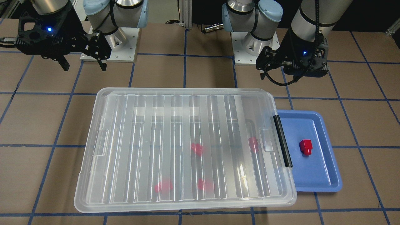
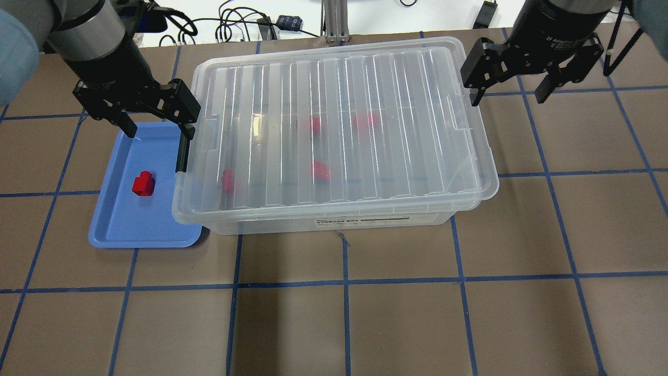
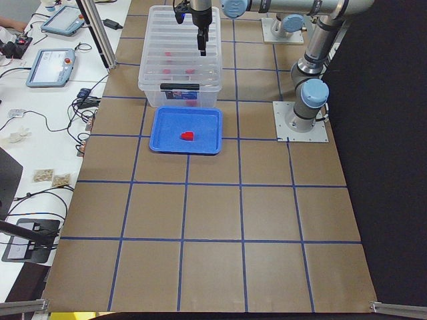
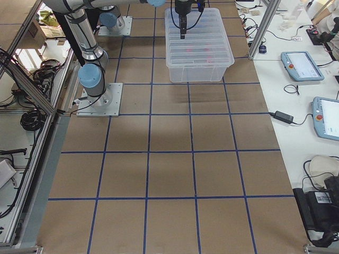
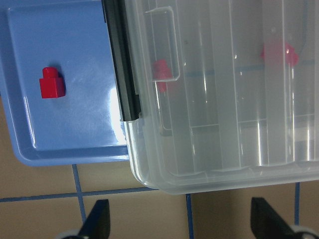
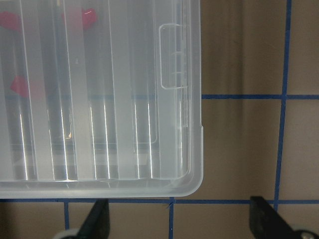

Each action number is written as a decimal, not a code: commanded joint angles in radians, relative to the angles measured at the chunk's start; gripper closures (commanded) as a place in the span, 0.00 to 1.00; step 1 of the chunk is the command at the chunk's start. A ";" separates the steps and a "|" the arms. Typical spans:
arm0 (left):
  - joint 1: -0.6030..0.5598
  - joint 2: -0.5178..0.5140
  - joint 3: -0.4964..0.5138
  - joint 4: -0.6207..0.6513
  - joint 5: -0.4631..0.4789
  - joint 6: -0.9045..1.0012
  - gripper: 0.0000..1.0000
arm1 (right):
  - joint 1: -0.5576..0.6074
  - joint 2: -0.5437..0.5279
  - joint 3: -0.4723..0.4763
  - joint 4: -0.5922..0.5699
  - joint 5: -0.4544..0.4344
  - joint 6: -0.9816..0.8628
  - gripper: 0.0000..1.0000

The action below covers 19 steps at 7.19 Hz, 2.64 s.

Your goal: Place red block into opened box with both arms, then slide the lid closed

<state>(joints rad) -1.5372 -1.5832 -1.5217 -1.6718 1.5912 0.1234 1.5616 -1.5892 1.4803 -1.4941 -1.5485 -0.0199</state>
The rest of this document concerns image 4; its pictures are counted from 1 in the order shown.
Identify black cable bundle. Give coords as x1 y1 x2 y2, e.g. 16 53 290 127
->
20 108 46 132

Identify upper blue teach pendant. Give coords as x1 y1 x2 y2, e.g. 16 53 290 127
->
280 51 324 81

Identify black device on table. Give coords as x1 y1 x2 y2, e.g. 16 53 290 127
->
293 176 338 248

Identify clear plastic storage box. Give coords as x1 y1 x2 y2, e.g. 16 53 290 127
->
164 7 235 84

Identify black power adapter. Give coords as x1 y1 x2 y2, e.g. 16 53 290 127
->
269 111 293 124

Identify blue teach pendant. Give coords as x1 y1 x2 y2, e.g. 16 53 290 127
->
311 97 338 141
280 51 324 81

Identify small coiled black cable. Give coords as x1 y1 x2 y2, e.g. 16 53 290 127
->
284 84 300 95

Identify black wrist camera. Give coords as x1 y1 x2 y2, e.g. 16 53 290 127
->
196 0 206 13

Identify aluminium frame post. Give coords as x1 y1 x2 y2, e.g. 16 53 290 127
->
248 0 281 60

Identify beige cap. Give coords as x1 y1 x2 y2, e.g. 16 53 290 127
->
309 155 338 188

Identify clear ribbed box lid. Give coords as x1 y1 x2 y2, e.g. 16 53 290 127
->
165 8 234 68

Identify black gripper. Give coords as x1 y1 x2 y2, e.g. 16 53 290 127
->
175 0 191 39

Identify lower blue teach pendant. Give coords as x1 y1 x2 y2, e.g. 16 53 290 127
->
311 97 338 141

